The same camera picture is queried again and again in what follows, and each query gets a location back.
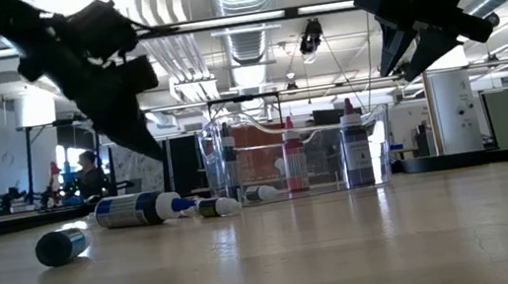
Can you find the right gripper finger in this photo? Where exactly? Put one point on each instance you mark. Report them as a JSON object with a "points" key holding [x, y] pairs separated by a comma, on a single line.
{"points": [[432, 49], [395, 45]]}

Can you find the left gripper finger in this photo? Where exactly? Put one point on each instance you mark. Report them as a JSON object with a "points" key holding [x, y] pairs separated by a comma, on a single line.
{"points": [[128, 130]]}

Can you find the large blue food coloring bottle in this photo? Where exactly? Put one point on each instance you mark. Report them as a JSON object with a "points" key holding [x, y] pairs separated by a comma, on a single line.
{"points": [[129, 210]]}

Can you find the large purple food coloring bottle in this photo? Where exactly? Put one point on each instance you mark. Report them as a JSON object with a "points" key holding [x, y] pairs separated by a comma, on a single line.
{"points": [[357, 157]]}

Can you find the small black food coloring bottle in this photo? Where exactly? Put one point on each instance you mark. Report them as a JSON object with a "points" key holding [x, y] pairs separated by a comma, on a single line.
{"points": [[62, 247]]}

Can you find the large red food coloring bottle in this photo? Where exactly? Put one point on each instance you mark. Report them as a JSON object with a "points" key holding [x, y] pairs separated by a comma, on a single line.
{"points": [[295, 166]]}

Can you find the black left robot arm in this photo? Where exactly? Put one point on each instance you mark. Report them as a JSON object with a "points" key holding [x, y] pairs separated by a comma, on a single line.
{"points": [[2, 13]]}

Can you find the small brown food coloring bottle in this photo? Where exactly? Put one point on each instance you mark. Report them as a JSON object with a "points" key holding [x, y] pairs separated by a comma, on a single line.
{"points": [[216, 207]]}

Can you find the white patterned board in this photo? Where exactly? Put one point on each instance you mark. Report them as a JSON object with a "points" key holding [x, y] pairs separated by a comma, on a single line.
{"points": [[136, 176]]}

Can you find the white hanging cylinder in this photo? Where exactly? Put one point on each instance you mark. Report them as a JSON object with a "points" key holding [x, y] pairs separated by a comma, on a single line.
{"points": [[34, 110]]}

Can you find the person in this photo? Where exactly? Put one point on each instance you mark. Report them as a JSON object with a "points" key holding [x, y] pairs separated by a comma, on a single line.
{"points": [[90, 180]]}

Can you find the white cylindrical column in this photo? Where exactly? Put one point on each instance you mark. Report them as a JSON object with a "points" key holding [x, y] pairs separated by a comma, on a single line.
{"points": [[456, 108]]}

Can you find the clear plastic bin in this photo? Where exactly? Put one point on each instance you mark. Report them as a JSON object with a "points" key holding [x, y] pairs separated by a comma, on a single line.
{"points": [[261, 161]]}

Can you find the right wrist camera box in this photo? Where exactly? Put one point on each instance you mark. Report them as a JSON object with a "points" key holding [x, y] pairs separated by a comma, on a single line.
{"points": [[384, 4]]}

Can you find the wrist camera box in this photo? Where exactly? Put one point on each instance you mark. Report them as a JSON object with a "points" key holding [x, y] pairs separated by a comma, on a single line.
{"points": [[384, 4], [137, 74]]}

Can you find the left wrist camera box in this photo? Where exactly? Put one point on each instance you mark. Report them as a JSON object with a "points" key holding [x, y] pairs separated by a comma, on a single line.
{"points": [[137, 74]]}

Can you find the black frame-mounted camera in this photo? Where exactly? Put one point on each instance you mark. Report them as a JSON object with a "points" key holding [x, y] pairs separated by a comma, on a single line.
{"points": [[310, 37]]}

